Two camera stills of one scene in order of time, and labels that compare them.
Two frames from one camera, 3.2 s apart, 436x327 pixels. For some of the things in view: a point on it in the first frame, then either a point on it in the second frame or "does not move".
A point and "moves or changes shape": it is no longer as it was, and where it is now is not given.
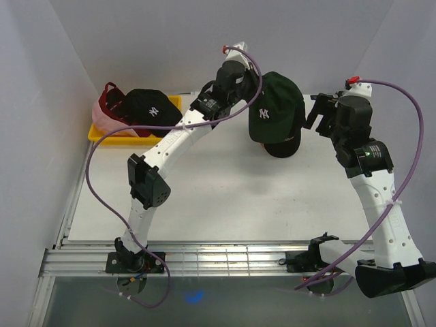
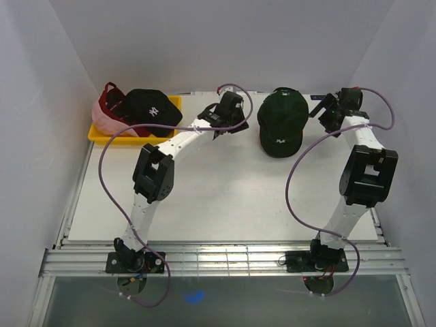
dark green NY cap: x=271 y=115 moves or changes shape
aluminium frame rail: x=87 y=258 does not move
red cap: x=113 y=101 does not move
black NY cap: x=148 y=107 does not move
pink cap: x=106 y=125 does not move
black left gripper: x=255 y=82 -> x=238 y=129
